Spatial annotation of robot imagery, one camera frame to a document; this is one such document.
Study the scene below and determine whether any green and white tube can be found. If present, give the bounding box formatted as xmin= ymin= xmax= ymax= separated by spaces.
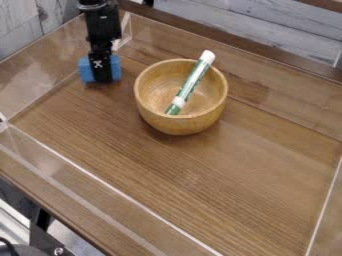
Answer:
xmin=164 ymin=50 xmax=215 ymax=115

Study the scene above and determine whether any black metal table leg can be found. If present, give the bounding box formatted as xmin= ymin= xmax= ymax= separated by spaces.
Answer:
xmin=29 ymin=208 xmax=76 ymax=256

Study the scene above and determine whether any black cable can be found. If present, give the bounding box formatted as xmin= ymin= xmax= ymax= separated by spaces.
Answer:
xmin=0 ymin=236 xmax=24 ymax=256

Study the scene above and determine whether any blue rectangular block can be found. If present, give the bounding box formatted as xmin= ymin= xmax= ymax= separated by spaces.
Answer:
xmin=77 ymin=55 xmax=122 ymax=83

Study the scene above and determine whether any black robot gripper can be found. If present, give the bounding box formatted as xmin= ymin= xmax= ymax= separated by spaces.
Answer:
xmin=77 ymin=0 xmax=122 ymax=82

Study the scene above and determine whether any light wooden bowl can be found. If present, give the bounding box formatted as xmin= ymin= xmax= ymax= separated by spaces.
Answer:
xmin=134 ymin=59 xmax=228 ymax=135

